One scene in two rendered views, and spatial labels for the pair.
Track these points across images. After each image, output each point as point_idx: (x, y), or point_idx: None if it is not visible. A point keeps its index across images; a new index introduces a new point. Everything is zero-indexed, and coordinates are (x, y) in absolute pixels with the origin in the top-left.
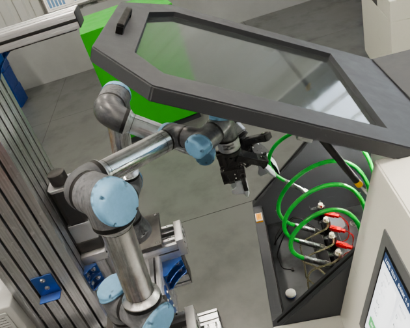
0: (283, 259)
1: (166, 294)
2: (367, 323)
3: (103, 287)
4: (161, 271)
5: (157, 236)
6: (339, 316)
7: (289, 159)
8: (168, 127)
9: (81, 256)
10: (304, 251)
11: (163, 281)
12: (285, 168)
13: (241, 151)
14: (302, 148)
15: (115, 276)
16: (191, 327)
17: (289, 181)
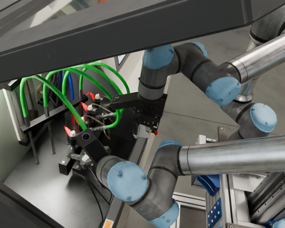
0: (105, 201)
1: (220, 204)
2: (119, 59)
3: (272, 115)
4: (225, 227)
5: None
6: None
7: (36, 220)
8: (225, 67)
9: None
10: (83, 199)
11: (222, 220)
12: (49, 218)
13: (137, 97)
14: (19, 198)
15: (264, 118)
16: (202, 141)
17: (106, 89)
